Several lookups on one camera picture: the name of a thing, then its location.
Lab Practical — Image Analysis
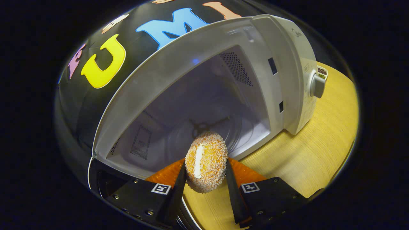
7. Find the crumb-coated cream doughnut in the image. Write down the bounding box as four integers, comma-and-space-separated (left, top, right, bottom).
185, 132, 228, 194

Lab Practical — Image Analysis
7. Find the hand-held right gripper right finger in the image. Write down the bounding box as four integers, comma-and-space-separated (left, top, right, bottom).
225, 157, 310, 229

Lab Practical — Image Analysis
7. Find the divided condiment dish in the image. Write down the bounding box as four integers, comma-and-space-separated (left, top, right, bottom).
316, 65, 329, 81

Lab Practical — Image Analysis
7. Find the glass turntable plate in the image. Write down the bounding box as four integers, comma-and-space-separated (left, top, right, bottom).
166, 107, 246, 157

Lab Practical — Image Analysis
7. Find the black backdrop cloth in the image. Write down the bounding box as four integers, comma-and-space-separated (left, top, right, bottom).
56, 0, 243, 166

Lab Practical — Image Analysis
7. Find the white microwave oven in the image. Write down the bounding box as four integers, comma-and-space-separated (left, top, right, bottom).
88, 14, 326, 230

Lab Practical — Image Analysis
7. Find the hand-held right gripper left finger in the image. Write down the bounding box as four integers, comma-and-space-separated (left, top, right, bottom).
105, 158, 188, 227

